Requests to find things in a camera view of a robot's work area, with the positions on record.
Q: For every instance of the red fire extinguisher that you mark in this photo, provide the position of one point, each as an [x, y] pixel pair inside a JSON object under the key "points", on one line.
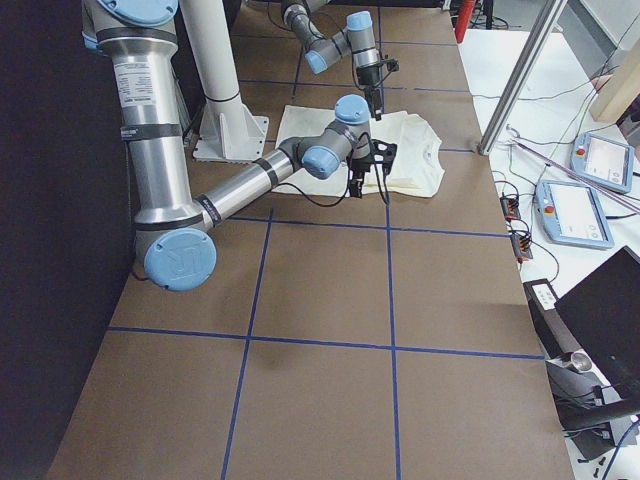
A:
{"points": [[465, 13]]}

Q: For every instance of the near blue teach pendant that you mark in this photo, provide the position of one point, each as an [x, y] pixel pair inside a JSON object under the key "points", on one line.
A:
{"points": [[571, 215]]}

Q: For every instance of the black box with white label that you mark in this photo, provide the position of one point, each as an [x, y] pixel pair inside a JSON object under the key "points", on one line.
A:
{"points": [[553, 333]]}

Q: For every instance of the aluminium frame post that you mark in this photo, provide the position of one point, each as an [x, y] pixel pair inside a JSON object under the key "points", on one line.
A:
{"points": [[536, 40]]}

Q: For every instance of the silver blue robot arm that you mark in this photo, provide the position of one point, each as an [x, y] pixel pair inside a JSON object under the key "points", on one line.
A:
{"points": [[356, 40], [171, 228]]}

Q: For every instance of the black monitor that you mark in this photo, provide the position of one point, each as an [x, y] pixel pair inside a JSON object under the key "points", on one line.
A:
{"points": [[602, 313]]}

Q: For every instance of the far blue teach pendant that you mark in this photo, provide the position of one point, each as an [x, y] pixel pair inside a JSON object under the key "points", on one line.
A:
{"points": [[606, 162]]}

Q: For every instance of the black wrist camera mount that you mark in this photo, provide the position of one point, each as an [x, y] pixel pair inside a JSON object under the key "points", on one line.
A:
{"points": [[383, 154], [391, 64]]}

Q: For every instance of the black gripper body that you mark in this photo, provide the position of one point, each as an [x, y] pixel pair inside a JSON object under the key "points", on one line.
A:
{"points": [[358, 163], [369, 77]]}

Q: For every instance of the orange black connector box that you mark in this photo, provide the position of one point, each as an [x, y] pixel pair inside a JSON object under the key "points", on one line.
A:
{"points": [[510, 208], [521, 244]]}

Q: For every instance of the blue teach pendant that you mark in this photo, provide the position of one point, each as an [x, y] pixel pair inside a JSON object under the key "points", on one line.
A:
{"points": [[606, 162], [571, 215]]}

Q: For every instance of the cream long-sleeve cat shirt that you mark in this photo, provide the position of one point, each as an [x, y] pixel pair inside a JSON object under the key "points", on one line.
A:
{"points": [[416, 169]]}

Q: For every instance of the wooden beam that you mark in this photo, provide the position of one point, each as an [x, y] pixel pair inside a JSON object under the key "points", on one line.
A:
{"points": [[620, 91]]}

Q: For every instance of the far orange black connector box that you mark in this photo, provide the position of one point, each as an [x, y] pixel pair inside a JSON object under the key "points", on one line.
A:
{"points": [[510, 208]]}

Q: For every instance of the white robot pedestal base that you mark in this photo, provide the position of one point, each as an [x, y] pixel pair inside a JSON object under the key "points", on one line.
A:
{"points": [[228, 131]]}

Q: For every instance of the near orange black connector box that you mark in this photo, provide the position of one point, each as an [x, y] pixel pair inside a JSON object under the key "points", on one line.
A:
{"points": [[521, 244]]}

